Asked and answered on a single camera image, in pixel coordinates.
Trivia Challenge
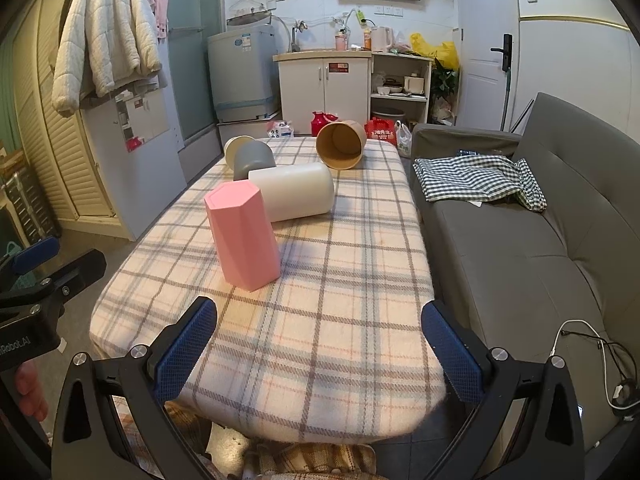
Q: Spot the yellow plastic bag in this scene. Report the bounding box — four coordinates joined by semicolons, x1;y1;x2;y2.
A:
410;33;460;71

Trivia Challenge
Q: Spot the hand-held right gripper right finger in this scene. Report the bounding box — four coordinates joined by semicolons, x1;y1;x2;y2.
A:
421;300;586;480

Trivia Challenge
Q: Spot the grey sofa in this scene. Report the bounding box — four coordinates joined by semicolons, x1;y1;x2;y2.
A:
411;92;640;456

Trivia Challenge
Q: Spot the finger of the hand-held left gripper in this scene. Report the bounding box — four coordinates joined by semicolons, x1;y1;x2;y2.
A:
0;236;62;294
28;249;107;318

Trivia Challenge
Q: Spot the black cable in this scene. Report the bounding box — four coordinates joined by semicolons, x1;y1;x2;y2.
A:
560;327;640;407

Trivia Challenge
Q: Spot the brown paper cup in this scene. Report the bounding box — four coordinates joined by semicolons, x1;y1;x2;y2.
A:
315;119;368;170

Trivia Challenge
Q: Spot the open shelf unit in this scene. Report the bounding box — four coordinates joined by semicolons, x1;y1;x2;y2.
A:
370;51;434;133

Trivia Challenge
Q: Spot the red shopping bag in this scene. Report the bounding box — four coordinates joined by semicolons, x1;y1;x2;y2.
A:
364;117;398;147

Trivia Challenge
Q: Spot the white door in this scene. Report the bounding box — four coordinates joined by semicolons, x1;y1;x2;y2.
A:
452;0;521;133

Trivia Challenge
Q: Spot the louvered wardrobe door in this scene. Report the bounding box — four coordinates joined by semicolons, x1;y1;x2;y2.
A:
10;0;126;223

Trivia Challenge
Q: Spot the white charging cable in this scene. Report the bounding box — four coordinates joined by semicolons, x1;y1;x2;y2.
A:
550;319;640;411

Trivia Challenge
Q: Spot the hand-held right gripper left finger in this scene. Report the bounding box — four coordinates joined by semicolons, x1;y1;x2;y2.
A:
51;296;218;480

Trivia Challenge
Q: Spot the person's left hand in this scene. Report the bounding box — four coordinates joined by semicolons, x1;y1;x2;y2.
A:
14;360;50;419

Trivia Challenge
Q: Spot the cream cup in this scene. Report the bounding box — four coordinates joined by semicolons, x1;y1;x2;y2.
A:
224;135;257;170

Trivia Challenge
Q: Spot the green potted plant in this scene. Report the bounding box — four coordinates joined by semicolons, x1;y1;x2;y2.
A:
431;60;459;111

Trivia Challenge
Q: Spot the red jug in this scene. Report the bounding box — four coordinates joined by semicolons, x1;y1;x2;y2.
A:
311;111;342;137

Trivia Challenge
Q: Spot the dark suitcase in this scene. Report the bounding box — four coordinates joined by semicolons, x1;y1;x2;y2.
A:
0;150;62;246

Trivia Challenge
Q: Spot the green checked cloth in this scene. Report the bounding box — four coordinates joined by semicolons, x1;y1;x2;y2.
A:
413;156;547;212

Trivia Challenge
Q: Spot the white plastic bag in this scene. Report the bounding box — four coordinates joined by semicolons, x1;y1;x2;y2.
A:
395;121;415;157

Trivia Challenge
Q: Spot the white electric kettle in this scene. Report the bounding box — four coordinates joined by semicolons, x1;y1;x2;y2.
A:
371;26;395;53

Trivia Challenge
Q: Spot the plaid tablecloth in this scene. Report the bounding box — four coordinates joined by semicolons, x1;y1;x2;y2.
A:
90;136;447;446

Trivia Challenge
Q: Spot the white padded jacket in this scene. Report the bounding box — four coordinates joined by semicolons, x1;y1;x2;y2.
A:
52;0;163;114

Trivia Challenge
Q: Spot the white sink cabinet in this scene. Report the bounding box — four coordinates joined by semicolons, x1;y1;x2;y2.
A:
273;50;373;137

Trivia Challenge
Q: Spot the pink faceted cup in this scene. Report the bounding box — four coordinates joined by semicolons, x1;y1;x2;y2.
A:
204;181;282;292

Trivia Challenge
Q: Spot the washing machine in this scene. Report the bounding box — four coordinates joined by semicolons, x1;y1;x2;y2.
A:
207;24;281;123

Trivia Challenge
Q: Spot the white cup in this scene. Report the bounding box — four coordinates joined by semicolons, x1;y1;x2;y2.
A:
248;162;335;223

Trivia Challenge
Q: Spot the black door handle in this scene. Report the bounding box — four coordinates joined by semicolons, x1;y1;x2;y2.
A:
491;34;514;72

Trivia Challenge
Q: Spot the grey cup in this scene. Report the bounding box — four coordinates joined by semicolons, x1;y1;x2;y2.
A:
233;140;277;182

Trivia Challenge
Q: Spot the pink garment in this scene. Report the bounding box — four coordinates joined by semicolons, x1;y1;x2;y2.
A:
142;0;170;43

